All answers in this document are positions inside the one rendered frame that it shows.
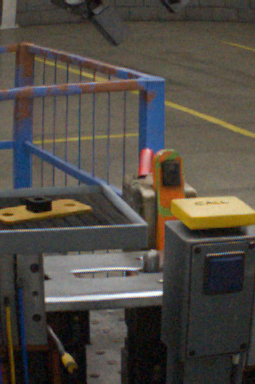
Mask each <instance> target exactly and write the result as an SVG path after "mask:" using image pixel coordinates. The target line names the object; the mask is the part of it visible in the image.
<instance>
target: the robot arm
mask: <svg viewBox="0 0 255 384"><path fill-rule="evenodd" d="M50 1H51V4H54V5H56V6H58V7H60V8H62V9H65V10H66V12H68V13H69V14H71V15H73V14H74V15H76V16H79V17H81V19H82V20H83V21H89V20H90V21H91V23H92V24H93V25H94V27H95V28H96V29H97V30H98V31H99V32H100V34H101V35H102V36H103V38H105V39H106V40H107V42H108V43H109V45H110V46H111V47H112V48H116V47H117V46H119V45H120V44H121V42H123V41H124V40H125V39H126V38H127V37H129V36H130V35H131V34H132V30H131V29H130V28H129V27H128V26H127V25H126V23H124V22H123V21H122V18H120V16H119V15H118V14H117V13H116V12H115V11H114V10H113V8H112V7H111V6H109V5H108V6H106V7H104V4H103V0H90V1H89V0H50ZM159 1H160V2H161V3H162V4H163V5H164V6H165V7H166V8H167V9H168V12H169V13H174V14H176V13H177V12H178V11H179V10H181V9H182V8H183V7H184V6H185V5H186V4H188V3H189V0H159Z"/></svg>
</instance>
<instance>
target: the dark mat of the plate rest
mask: <svg viewBox="0 0 255 384"><path fill-rule="evenodd" d="M33 197H39V196H30V197H12V198H0V210H1V209H6V208H12V207H18V206H24V205H26V199H27V198H33ZM43 197H46V198H48V199H51V200H52V202H54V201H60V200H73V201H76V202H78V203H81V204H84V205H88V206H90V207H91V212H88V213H82V214H76V215H70V216H65V217H58V218H53V219H47V220H41V221H39V220H36V221H30V222H24V223H19V224H13V225H5V224H3V223H0V231H1V230H15V231H16V230H32V229H49V228H66V227H76V228H82V227H99V226H116V225H134V224H133V223H132V222H131V221H130V220H129V219H128V218H127V217H126V216H125V215H124V214H123V212H122V211H121V210H119V209H118V208H117V207H116V206H114V205H113V203H112V202H111V201H110V200H109V199H108V198H107V197H106V196H105V195H104V194H103V193H87V194H67V195H49V196H43Z"/></svg>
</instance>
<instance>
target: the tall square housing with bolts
mask: <svg viewBox="0 0 255 384"><path fill-rule="evenodd" d="M42 350H45V351H48V350H49V344H48V342H47V335H46V311H45V282H44V253H28V254H14V255H11V254H0V384H45V380H44V363H43V359H42Z"/></svg>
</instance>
